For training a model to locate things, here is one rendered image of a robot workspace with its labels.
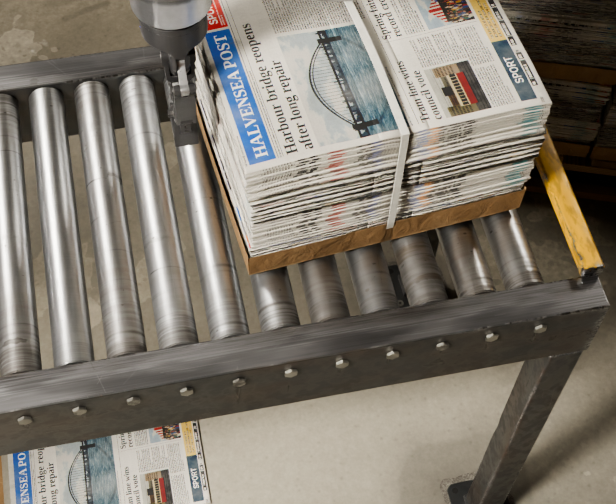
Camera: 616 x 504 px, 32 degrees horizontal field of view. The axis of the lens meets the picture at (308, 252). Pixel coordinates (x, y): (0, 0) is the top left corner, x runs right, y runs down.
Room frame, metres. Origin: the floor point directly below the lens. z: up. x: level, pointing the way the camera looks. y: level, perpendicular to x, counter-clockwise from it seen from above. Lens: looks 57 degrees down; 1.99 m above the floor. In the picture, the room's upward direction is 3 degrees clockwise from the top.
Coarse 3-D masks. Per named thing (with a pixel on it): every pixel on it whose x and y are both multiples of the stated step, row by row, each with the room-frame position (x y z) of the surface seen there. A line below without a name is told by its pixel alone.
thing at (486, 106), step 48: (384, 0) 0.99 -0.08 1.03; (432, 0) 0.99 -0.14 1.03; (480, 0) 0.99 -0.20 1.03; (432, 48) 0.91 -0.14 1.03; (480, 48) 0.92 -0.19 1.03; (432, 96) 0.84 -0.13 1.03; (480, 96) 0.84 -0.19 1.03; (528, 96) 0.85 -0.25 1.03; (432, 144) 0.79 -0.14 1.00; (480, 144) 0.81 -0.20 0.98; (528, 144) 0.84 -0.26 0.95; (432, 192) 0.80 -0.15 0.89; (480, 192) 0.83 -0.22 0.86
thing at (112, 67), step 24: (144, 48) 1.10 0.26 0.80; (0, 72) 1.04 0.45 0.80; (24, 72) 1.04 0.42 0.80; (48, 72) 1.05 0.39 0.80; (72, 72) 1.05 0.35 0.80; (96, 72) 1.05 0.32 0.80; (120, 72) 1.05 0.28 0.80; (144, 72) 1.06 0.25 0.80; (24, 96) 1.01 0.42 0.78; (72, 96) 1.03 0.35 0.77; (24, 120) 1.01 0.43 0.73; (72, 120) 1.03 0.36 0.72; (120, 120) 1.05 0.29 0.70; (168, 120) 1.06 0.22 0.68
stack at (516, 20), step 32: (512, 0) 1.48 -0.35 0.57; (544, 0) 1.47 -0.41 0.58; (576, 0) 1.47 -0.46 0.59; (608, 0) 1.47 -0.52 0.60; (544, 32) 1.47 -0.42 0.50; (576, 32) 1.47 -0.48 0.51; (608, 32) 1.46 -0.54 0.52; (576, 64) 1.47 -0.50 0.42; (608, 64) 1.46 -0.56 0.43; (576, 96) 1.47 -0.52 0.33; (608, 96) 1.47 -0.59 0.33; (576, 128) 1.46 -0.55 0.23; (608, 128) 1.46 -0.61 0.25; (576, 160) 1.47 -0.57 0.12; (544, 192) 1.46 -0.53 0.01; (576, 192) 1.46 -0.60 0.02; (608, 192) 1.46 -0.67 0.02
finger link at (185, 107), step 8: (176, 88) 0.80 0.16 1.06; (192, 88) 0.80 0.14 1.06; (176, 96) 0.80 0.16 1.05; (184, 96) 0.81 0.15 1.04; (192, 96) 0.81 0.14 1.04; (176, 104) 0.81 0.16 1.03; (184, 104) 0.81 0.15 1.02; (192, 104) 0.82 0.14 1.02; (176, 112) 0.81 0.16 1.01; (184, 112) 0.82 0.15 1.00; (192, 112) 0.82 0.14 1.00; (176, 120) 0.82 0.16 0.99; (184, 120) 0.82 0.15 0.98
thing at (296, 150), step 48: (240, 0) 0.97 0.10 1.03; (288, 0) 0.98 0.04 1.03; (240, 48) 0.89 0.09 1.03; (288, 48) 0.90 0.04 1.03; (336, 48) 0.91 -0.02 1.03; (240, 96) 0.82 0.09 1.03; (288, 96) 0.83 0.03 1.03; (336, 96) 0.83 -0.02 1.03; (240, 144) 0.75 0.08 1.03; (288, 144) 0.76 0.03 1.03; (336, 144) 0.76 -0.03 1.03; (240, 192) 0.76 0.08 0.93; (288, 192) 0.74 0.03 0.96; (336, 192) 0.76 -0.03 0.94; (288, 240) 0.74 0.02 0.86
